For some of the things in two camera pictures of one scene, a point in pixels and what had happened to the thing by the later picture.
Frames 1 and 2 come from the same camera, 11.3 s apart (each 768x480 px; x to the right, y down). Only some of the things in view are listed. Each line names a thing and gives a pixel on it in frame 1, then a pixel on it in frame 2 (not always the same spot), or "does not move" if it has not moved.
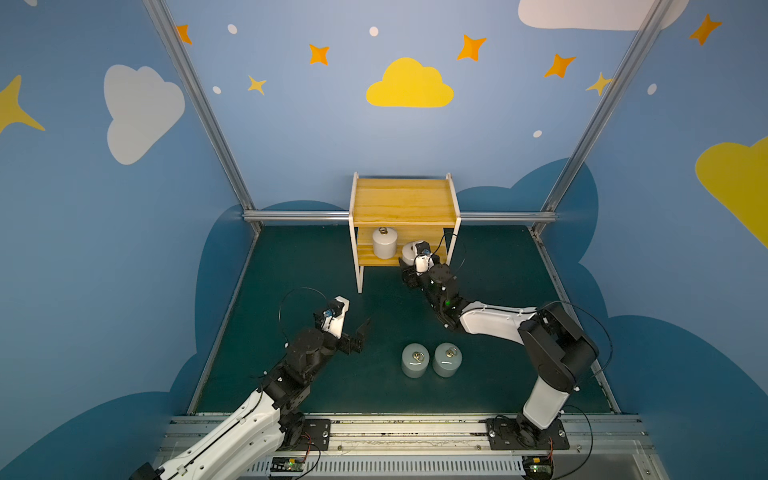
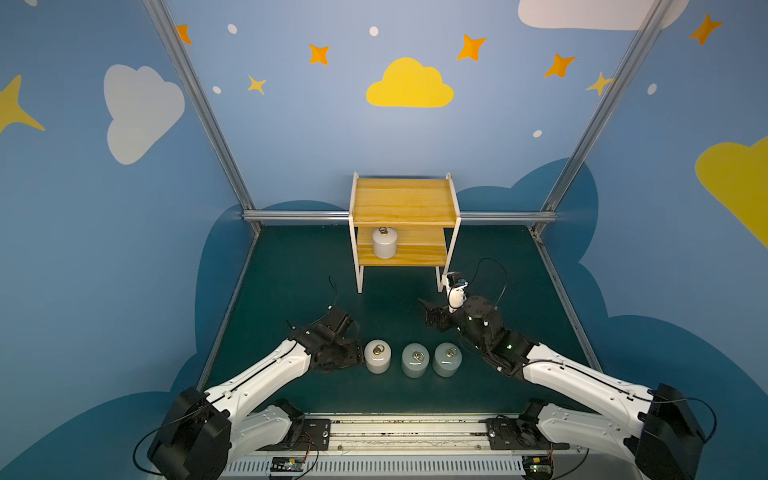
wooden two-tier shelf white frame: [418, 209] does not move
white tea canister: [408, 253] to [377, 354]
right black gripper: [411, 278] to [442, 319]
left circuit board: [287, 464] does not move
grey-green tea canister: [415, 360] does not move
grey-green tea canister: [447, 358] does not move
